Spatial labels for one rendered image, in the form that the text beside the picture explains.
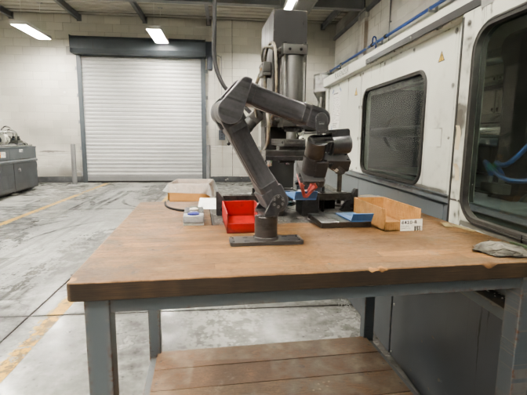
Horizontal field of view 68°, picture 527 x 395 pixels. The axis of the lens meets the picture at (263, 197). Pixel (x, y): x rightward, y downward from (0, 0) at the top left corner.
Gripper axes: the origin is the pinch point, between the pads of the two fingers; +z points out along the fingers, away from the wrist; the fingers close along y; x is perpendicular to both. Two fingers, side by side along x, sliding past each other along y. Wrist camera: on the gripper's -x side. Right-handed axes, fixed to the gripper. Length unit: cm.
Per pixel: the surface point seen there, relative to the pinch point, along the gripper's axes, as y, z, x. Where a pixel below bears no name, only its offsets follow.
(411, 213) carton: -3.2, 5.3, -35.8
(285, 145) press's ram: 26.4, -1.1, 1.7
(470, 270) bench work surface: -38.2, -8.6, -29.7
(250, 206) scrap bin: 16.2, 18.8, 13.8
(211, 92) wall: 881, 375, -1
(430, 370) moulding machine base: -22, 76, -62
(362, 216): -3.4, 6.2, -19.2
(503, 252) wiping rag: -33, -9, -41
